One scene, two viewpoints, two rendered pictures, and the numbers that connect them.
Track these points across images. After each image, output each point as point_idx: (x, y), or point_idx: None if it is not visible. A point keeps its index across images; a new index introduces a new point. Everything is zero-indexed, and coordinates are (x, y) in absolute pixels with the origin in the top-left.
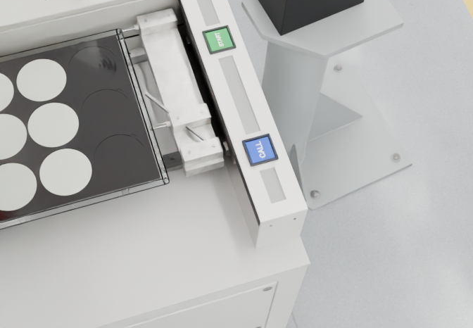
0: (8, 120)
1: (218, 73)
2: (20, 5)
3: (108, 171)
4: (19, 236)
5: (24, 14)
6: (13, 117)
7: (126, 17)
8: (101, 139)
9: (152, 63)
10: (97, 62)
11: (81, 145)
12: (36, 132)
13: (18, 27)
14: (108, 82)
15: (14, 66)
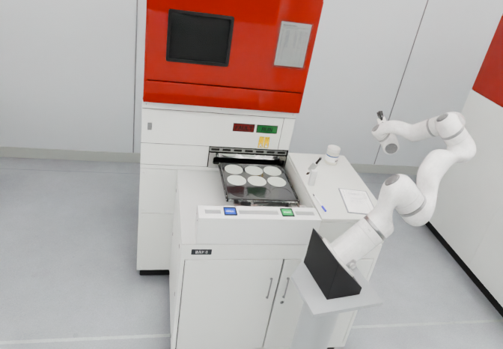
0: (260, 172)
1: (269, 209)
2: (305, 171)
3: (234, 188)
4: (218, 180)
5: (300, 171)
6: (260, 173)
7: (305, 204)
8: (248, 189)
9: None
10: (284, 194)
11: (246, 184)
12: (254, 177)
13: (296, 173)
14: (274, 195)
15: (283, 177)
